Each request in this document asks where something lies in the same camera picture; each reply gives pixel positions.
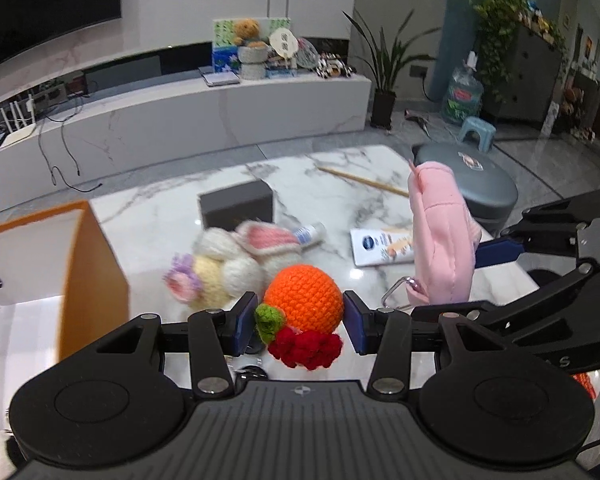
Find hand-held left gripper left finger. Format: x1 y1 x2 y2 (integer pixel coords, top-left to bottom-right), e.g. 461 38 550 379
97 291 259 395

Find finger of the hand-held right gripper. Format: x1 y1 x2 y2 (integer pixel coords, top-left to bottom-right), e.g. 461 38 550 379
475 187 600 268
410 259 600 347

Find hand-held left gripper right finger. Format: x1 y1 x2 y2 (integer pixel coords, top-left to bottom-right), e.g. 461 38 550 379
343 289 507 395

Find crochet orange fruit toy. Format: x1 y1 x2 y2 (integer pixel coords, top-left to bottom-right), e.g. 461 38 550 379
254 264 345 372

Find crochet bunny plush toy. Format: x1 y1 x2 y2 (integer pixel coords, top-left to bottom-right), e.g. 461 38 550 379
162 220 303 311

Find pink fabric pouch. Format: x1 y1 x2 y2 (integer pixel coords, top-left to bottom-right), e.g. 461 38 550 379
380 160 482 309

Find orange storage box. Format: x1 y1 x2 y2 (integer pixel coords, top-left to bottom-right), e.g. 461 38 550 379
0 200 131 431

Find white marble desktop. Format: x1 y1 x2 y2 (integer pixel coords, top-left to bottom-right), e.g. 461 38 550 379
89 144 542 376

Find orange knitted item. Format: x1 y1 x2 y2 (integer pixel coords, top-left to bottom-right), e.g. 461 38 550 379
574 372 600 402

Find grey round stool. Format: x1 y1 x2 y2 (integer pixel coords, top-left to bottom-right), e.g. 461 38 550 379
411 141 520 236

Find white and orange packet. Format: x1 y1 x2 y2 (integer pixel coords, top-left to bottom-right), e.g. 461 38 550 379
350 226 417 267

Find small white cream tube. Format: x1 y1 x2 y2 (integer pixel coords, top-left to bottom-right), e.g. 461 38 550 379
292 221 327 247

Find black cardboard box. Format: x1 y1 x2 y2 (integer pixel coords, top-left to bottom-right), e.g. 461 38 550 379
198 178 276 231

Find blue plastic stool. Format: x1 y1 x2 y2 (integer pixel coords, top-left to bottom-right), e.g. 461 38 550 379
458 116 497 154

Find wooden chopstick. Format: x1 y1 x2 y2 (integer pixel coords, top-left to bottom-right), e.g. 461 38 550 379
316 165 411 198

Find large clear water jug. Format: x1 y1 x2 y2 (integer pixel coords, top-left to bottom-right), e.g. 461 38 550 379
441 52 484 126

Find grey drawer cabinet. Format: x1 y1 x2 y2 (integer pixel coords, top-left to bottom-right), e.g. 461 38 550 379
480 25 567 126

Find potted long-leaf plant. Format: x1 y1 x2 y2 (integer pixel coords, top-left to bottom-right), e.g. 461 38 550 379
342 9 441 130

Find white marble tv cabinet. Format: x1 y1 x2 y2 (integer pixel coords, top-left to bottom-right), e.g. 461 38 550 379
0 45 373 222

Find trailing green vine plant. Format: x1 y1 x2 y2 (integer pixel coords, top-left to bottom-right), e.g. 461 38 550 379
467 0 532 106

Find grey closed notebook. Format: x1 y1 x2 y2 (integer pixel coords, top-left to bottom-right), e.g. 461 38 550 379
199 67 241 87

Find row of small figurines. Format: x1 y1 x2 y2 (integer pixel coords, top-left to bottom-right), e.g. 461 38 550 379
314 52 357 80

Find grey woven basket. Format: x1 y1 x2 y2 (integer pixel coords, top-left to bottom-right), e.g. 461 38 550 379
237 42 271 81

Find blue tissue box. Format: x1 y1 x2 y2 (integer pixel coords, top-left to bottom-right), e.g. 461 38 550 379
211 42 241 74

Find white round paper fan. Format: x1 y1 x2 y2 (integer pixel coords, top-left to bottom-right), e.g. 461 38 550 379
268 27 299 69

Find brown teddy bear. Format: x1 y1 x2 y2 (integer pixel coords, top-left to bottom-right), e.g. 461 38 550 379
231 18 261 47

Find green tissue pack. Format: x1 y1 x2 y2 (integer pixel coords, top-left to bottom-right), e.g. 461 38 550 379
212 16 292 47

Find white wifi router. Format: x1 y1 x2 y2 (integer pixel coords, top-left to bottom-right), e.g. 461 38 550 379
0 91 37 147

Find black cables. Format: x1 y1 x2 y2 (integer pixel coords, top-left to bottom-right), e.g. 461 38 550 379
34 94 104 194

